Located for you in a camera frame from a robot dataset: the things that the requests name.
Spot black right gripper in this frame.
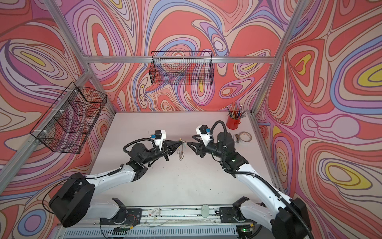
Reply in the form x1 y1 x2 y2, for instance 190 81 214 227
187 135 226 159

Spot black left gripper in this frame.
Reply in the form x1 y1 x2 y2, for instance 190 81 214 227
141 142 182 167

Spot metal keyring organizer yellow grip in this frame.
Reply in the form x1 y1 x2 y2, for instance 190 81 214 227
178 139 187 162

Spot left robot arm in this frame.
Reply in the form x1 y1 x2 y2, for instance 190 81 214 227
48 138 183 228

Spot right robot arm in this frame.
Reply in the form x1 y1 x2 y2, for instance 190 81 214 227
187 132 314 239

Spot red pen cup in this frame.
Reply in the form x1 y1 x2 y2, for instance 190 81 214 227
226 111 241 130

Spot pens in cup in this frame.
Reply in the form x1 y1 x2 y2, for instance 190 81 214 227
226 104 248 120

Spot tape roll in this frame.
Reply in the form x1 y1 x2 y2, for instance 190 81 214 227
239 131 253 143

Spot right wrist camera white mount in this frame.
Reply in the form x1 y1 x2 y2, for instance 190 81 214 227
196 124 213 146

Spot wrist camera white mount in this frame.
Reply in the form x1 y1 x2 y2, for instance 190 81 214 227
150 130 167 151
196 124 213 146

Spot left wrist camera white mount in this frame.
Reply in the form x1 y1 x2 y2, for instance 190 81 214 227
150 130 167 151

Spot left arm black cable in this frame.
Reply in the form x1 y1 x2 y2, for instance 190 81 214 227
122 138 153 154

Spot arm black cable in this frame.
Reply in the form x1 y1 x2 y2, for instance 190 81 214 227
209 120 314 239
122 138 153 154

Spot white label tag on rail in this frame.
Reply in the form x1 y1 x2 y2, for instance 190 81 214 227
148 208 161 217

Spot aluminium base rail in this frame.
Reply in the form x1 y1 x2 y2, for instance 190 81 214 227
49 204 273 239

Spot black wire basket back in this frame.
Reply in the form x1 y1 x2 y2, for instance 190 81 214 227
149 50 214 86

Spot black wire basket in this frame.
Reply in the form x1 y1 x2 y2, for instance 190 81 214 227
29 82 107 154
149 50 214 86

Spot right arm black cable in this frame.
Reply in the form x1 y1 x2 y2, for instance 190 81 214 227
209 120 314 239

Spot black wire basket left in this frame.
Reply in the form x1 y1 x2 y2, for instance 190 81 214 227
29 82 107 154

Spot aluminium frame post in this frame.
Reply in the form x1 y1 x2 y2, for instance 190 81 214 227
44 0 117 116

